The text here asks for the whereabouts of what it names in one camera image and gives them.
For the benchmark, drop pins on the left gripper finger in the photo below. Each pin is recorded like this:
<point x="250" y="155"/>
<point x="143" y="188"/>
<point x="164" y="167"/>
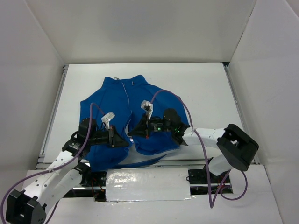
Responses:
<point x="113" y="134"/>
<point x="118" y="141"/>

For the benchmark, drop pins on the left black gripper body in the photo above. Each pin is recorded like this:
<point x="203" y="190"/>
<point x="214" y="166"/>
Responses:
<point x="112" y="137"/>

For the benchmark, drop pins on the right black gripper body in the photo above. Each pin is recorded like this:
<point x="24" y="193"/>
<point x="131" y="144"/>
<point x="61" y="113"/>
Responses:
<point x="146" y="128"/>

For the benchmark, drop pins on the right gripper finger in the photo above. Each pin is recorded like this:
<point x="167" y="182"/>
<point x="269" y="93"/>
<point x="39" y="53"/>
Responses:
<point x="144" y="120"/>
<point x="140" y="131"/>

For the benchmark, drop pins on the blue zip-up jacket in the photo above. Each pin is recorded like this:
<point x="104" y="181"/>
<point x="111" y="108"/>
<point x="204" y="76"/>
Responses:
<point x="123" y="97"/>

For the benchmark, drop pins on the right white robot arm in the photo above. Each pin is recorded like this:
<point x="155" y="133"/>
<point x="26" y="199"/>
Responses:
<point x="237" y="148"/>

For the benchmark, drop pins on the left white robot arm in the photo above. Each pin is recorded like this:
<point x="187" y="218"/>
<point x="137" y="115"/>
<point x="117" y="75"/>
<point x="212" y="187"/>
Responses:
<point x="31" y="205"/>

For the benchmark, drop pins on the white foil-covered panel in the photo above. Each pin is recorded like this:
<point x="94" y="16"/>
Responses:
<point x="147" y="184"/>

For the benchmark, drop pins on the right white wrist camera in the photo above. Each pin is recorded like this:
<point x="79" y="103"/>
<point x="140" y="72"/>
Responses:
<point x="147" y="106"/>

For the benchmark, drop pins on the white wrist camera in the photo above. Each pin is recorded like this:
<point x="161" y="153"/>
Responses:
<point x="106" y="119"/>
<point x="147" y="106"/>

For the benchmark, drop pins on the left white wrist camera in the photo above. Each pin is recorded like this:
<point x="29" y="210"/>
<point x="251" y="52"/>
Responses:
<point x="106" y="119"/>

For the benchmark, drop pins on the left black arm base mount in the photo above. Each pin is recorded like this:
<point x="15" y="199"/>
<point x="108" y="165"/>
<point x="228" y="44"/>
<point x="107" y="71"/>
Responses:
<point x="96" y="181"/>

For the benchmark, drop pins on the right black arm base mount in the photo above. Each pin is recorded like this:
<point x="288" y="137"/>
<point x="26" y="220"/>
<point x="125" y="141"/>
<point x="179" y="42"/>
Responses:
<point x="199" y="176"/>

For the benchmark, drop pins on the aluminium table frame rail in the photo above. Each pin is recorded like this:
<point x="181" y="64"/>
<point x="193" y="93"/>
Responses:
<point x="205" y="89"/>

